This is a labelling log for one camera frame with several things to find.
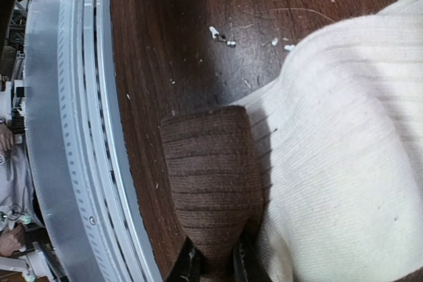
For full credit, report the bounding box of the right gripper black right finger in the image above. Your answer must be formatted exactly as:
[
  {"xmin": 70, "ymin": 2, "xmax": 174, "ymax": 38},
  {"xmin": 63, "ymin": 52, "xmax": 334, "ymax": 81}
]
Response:
[{"xmin": 233, "ymin": 234, "xmax": 272, "ymax": 282}]

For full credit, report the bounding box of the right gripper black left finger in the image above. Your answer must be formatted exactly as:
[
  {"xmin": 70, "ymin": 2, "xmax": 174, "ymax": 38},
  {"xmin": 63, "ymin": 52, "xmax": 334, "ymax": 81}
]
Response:
[{"xmin": 165, "ymin": 238, "xmax": 202, "ymax": 282}]

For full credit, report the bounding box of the cream white sock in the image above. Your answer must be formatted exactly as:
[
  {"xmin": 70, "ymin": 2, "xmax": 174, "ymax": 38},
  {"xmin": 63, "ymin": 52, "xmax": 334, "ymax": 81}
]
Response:
[{"xmin": 160, "ymin": 0, "xmax": 423, "ymax": 282}]

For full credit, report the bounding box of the person hand lower background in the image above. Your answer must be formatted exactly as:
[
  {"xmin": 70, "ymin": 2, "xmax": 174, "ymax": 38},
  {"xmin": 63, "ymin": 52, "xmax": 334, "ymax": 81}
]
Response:
[{"xmin": 0, "ymin": 223, "xmax": 25, "ymax": 257}]

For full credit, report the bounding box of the person hand upper background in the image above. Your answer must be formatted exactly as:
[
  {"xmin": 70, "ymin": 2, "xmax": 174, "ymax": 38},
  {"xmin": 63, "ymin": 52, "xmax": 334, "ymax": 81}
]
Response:
[{"xmin": 0, "ymin": 123, "xmax": 15, "ymax": 153}]

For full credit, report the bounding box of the small white debris piece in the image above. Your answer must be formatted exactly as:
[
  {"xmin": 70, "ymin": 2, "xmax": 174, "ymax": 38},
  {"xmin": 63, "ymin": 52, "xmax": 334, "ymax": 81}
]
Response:
[{"xmin": 209, "ymin": 26, "xmax": 220, "ymax": 39}]

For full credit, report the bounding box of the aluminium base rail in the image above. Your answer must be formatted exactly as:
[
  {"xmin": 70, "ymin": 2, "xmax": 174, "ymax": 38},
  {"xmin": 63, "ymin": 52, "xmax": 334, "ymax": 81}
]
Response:
[{"xmin": 24, "ymin": 0, "xmax": 161, "ymax": 281}]

